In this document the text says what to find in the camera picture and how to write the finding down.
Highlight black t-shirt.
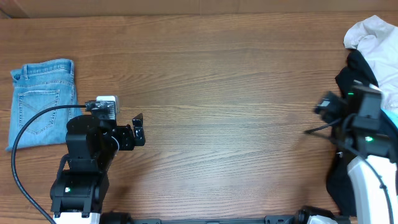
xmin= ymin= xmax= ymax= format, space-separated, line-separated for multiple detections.
xmin=335 ymin=50 xmax=379 ymax=98

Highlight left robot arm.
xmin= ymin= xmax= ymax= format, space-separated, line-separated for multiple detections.
xmin=50 ymin=114 xmax=146 ymax=223

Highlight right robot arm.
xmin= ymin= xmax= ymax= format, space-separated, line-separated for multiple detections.
xmin=314 ymin=85 xmax=397 ymax=223

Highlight light blue garment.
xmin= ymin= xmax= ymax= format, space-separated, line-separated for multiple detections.
xmin=383 ymin=109 xmax=398 ymax=128

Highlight black Nike garment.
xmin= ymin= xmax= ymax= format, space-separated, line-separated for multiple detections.
xmin=326 ymin=149 xmax=357 ymax=217

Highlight beige crumpled garment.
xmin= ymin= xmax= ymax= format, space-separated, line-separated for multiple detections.
xmin=343 ymin=15 xmax=397 ymax=113

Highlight folded light blue jeans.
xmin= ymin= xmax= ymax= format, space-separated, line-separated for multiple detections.
xmin=6 ymin=58 xmax=82 ymax=151

